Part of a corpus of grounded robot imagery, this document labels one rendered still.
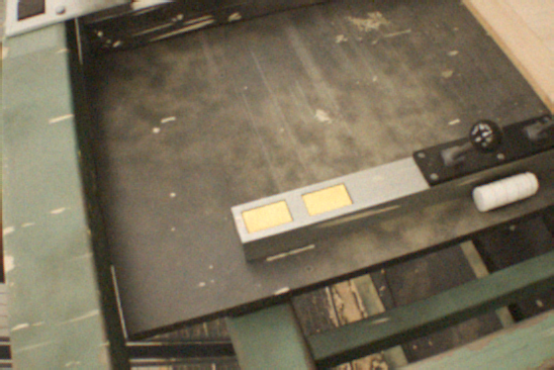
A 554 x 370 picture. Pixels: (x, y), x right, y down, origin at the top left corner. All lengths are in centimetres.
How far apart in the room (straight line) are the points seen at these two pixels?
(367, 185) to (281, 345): 20
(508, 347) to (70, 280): 43
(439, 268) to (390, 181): 214
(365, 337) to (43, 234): 37
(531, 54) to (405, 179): 33
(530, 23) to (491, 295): 46
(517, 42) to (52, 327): 75
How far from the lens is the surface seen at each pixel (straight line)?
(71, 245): 67
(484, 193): 77
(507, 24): 103
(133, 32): 100
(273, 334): 73
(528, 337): 66
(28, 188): 74
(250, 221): 72
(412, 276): 300
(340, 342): 74
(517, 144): 80
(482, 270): 247
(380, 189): 74
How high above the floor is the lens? 205
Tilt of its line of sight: 31 degrees down
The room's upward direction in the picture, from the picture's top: 85 degrees counter-clockwise
